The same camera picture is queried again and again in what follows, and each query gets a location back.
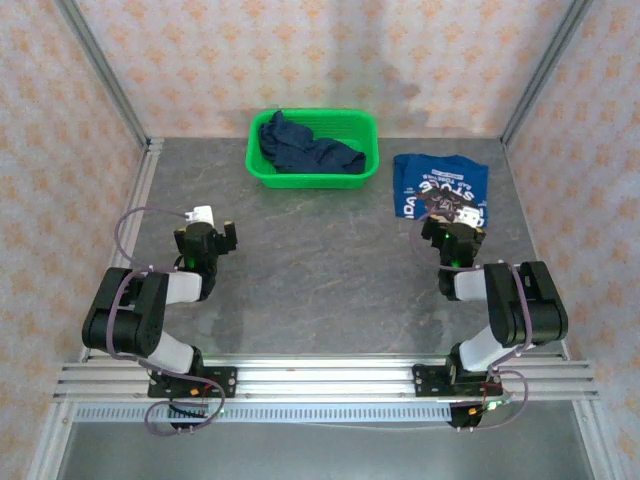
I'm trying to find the green plastic basket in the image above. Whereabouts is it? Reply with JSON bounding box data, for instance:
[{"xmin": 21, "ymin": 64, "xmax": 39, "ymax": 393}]
[{"xmin": 244, "ymin": 108, "xmax": 380, "ymax": 190}]

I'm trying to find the navy t-shirt with cartoon print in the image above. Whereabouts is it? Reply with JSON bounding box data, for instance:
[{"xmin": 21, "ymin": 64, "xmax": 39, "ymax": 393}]
[{"xmin": 257, "ymin": 109, "xmax": 368, "ymax": 176}]

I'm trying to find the blue t-shirt with white lettering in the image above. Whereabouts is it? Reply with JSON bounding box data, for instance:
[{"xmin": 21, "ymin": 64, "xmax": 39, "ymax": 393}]
[{"xmin": 392, "ymin": 152, "xmax": 490, "ymax": 229}]

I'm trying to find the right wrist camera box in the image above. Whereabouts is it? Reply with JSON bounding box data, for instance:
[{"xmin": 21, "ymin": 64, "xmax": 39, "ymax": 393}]
[{"xmin": 455, "ymin": 203, "xmax": 482, "ymax": 227}]

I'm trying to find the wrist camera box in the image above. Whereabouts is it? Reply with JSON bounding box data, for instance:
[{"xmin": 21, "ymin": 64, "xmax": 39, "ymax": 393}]
[
  {"xmin": 183, "ymin": 203, "xmax": 216, "ymax": 227},
  {"xmin": 455, "ymin": 203, "xmax": 482, "ymax": 227}
]

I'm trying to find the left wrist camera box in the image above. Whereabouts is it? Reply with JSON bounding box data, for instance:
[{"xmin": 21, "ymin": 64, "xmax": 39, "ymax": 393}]
[{"xmin": 183, "ymin": 203, "xmax": 216, "ymax": 227}]

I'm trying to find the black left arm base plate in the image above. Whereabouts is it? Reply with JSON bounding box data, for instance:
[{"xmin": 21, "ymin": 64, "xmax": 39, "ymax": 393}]
[{"xmin": 147, "ymin": 366, "xmax": 239, "ymax": 400}]

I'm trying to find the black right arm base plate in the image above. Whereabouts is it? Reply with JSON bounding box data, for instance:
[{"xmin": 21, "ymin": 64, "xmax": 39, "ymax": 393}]
[{"xmin": 412, "ymin": 363, "xmax": 504, "ymax": 400}]

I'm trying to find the black electronics mount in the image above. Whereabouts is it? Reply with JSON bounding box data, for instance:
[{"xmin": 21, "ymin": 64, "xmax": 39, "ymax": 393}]
[{"xmin": 448, "ymin": 402, "xmax": 496, "ymax": 432}]

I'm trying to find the aluminium frame post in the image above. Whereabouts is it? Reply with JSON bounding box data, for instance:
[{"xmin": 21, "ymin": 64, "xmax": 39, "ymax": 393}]
[
  {"xmin": 53, "ymin": 0, "xmax": 152, "ymax": 149},
  {"xmin": 500, "ymin": 0, "xmax": 596, "ymax": 146}
]

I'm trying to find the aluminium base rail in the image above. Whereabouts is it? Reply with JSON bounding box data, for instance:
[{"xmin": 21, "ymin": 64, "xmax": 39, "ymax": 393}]
[{"xmin": 52, "ymin": 357, "xmax": 600, "ymax": 402}]

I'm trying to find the slotted grey cable duct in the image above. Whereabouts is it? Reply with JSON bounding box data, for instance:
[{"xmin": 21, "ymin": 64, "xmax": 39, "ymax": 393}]
[{"xmin": 73, "ymin": 402, "xmax": 452, "ymax": 424}]

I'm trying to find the aluminium frame leg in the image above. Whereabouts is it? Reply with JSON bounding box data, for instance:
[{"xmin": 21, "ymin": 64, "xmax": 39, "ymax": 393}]
[
  {"xmin": 27, "ymin": 399, "xmax": 76, "ymax": 480},
  {"xmin": 572, "ymin": 399, "xmax": 626, "ymax": 480}
]

